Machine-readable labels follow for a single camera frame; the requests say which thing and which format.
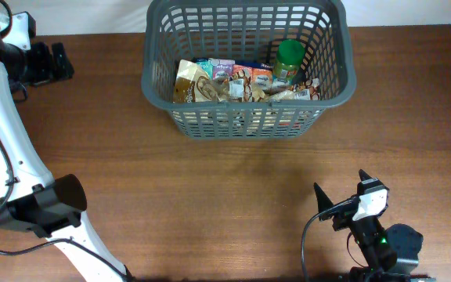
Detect beige rice bag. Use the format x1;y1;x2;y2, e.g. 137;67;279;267
248;77;323;132

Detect multicolour tissue pack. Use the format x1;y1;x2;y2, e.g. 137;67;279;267
192;58;273;90

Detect green lid jar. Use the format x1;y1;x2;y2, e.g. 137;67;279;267
272;39;305;81

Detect beige mushroom snack bag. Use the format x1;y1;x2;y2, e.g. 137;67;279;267
172;59;258;104

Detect grey plastic shopping basket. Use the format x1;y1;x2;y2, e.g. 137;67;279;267
141;0;357;139

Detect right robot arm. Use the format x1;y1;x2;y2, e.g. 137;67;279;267
302;170;436;282

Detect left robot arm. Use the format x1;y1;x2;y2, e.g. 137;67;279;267
0;11;132;281

